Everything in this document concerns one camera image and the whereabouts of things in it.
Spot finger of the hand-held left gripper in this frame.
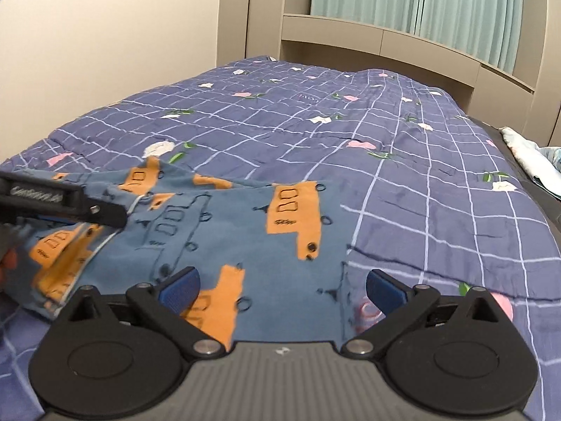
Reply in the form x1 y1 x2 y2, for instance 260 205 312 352
26 210 90 228
72 191 129 229

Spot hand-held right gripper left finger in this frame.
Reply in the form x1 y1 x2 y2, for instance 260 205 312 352
66 267 226 359

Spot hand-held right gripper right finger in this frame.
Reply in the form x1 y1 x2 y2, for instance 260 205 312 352
341 269 505 357

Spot blue pants with orange print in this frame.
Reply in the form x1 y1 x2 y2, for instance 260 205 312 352
4 155 353 346

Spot person's left hand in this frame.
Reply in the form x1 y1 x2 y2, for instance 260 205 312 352
0 248 19 288

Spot purple checked floral quilt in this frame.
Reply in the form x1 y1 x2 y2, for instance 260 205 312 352
0 55 561 421

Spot light blue blanket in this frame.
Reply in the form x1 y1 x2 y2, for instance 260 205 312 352
500 126 561 203

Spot beige window shelf unit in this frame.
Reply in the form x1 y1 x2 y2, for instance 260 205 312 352
280 14 538 94

